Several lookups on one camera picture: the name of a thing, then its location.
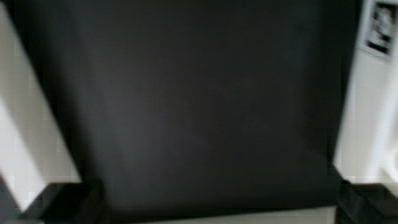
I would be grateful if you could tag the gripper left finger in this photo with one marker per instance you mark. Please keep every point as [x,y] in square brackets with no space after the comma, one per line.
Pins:
[67,204]

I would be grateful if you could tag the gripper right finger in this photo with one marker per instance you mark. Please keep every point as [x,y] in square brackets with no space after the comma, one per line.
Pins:
[366,204]

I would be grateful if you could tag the white square table top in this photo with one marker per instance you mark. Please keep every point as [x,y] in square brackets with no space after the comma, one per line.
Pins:
[366,151]

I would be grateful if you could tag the white U-shaped obstacle fence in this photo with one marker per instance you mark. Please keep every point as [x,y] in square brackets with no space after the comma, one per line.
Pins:
[35,162]

